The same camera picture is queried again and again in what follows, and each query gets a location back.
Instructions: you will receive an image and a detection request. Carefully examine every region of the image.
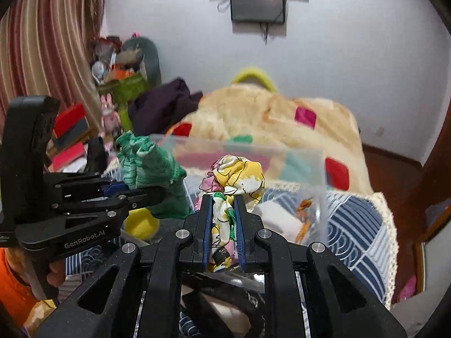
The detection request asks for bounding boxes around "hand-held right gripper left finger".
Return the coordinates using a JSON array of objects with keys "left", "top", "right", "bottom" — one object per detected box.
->
[{"left": 35, "top": 194, "right": 215, "bottom": 338}]

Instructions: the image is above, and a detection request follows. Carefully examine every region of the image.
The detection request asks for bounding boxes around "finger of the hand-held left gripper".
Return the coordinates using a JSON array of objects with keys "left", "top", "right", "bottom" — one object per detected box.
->
[
  {"left": 53, "top": 186, "right": 167, "bottom": 216},
  {"left": 46, "top": 137, "right": 128, "bottom": 198}
]

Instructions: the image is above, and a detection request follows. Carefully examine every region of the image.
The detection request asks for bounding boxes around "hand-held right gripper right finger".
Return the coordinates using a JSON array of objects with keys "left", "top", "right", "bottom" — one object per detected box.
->
[{"left": 233, "top": 194, "right": 409, "bottom": 338}]

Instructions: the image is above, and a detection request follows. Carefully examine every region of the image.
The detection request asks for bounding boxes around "green knitted cloth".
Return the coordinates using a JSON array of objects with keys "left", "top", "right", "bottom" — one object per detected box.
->
[{"left": 116, "top": 131, "right": 193, "bottom": 219}]

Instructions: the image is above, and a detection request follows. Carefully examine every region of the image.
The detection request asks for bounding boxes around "yellow pink floral cloth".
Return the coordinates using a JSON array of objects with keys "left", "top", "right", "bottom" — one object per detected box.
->
[{"left": 200, "top": 155, "right": 266, "bottom": 272}]

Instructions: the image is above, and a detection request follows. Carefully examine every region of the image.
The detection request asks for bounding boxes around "clear plastic box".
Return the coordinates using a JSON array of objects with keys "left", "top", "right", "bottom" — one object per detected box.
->
[{"left": 148, "top": 133, "right": 329, "bottom": 293}]

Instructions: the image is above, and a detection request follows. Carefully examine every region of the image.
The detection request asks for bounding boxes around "person's left forearm orange sleeve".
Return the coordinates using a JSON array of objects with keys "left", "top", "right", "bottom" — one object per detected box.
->
[{"left": 0, "top": 247, "right": 40, "bottom": 329}]

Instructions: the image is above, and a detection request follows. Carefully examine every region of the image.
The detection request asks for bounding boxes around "person's left hand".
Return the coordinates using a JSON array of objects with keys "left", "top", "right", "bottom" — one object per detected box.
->
[{"left": 47, "top": 253, "right": 67, "bottom": 288}]

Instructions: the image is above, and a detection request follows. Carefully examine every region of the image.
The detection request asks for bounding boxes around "yellow round plush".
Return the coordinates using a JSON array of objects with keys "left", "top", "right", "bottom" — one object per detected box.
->
[{"left": 125, "top": 207, "right": 160, "bottom": 241}]

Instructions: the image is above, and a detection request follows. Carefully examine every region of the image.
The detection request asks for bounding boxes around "white cloth with orange print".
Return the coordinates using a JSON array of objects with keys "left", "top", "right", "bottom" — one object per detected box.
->
[{"left": 253, "top": 197, "right": 318, "bottom": 244}]

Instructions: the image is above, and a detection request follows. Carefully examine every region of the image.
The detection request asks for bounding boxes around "red book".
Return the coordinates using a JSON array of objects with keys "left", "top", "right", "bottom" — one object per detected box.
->
[
  {"left": 53, "top": 103, "right": 89, "bottom": 139},
  {"left": 52, "top": 143, "right": 87, "bottom": 170}
]

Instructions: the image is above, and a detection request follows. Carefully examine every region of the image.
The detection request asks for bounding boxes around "pink bunny toy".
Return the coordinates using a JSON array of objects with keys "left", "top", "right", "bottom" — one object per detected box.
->
[{"left": 100, "top": 94, "right": 123, "bottom": 139}]

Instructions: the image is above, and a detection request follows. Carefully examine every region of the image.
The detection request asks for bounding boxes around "black fabric item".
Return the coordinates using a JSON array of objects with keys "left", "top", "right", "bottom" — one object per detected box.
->
[{"left": 180, "top": 282, "right": 266, "bottom": 338}]

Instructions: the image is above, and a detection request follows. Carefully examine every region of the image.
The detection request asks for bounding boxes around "dark purple garment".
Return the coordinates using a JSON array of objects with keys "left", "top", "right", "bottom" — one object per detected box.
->
[{"left": 127, "top": 77, "right": 204, "bottom": 137}]

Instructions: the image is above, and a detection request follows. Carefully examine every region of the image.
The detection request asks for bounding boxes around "green storage box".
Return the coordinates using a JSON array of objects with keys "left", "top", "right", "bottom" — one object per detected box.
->
[{"left": 97, "top": 72, "right": 149, "bottom": 132}]

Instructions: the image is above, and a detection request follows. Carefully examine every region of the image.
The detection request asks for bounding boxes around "cream blanket with coloured squares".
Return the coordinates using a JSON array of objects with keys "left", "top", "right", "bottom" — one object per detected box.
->
[{"left": 165, "top": 84, "right": 375, "bottom": 198}]

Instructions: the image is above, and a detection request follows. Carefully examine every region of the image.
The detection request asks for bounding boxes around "blue patterned quilt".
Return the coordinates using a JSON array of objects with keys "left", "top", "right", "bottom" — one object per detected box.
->
[{"left": 63, "top": 169, "right": 398, "bottom": 338}]

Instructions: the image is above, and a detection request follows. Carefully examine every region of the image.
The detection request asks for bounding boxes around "pile of small toys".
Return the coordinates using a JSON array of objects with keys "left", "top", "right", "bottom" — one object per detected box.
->
[{"left": 90, "top": 35, "right": 139, "bottom": 82}]

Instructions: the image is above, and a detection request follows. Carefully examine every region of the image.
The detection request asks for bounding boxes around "yellow patterned cloth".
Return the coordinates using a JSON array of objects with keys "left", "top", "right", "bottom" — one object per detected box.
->
[{"left": 24, "top": 299, "right": 58, "bottom": 336}]

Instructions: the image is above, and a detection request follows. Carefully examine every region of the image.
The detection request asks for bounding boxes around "grey plush toy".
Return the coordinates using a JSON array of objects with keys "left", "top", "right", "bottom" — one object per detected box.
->
[{"left": 119, "top": 37, "right": 163, "bottom": 86}]

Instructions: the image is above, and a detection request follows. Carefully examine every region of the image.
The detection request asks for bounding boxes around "striped curtain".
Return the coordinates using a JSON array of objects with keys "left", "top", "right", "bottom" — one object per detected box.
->
[{"left": 0, "top": 0, "right": 118, "bottom": 141}]

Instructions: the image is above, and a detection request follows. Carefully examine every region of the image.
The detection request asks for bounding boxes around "yellow green plush item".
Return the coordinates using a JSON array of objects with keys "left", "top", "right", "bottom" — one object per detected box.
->
[{"left": 231, "top": 65, "right": 278, "bottom": 93}]

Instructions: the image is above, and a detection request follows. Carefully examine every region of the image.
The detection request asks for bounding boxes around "pink small item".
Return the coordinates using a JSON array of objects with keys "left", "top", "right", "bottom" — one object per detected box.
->
[{"left": 398, "top": 276, "right": 418, "bottom": 302}]

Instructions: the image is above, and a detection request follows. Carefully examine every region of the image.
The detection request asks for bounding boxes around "brown wooden furniture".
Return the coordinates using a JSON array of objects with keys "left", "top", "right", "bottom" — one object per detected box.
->
[{"left": 363, "top": 106, "right": 451, "bottom": 303}]

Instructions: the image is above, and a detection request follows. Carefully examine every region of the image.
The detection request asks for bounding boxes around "black hanging cable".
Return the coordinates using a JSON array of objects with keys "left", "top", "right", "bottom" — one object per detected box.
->
[{"left": 259, "top": 21, "right": 275, "bottom": 46}]

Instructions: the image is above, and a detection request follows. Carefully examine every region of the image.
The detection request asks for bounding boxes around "black wall-mounted box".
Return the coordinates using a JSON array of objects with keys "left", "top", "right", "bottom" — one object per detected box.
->
[{"left": 230, "top": 0, "right": 287, "bottom": 24}]

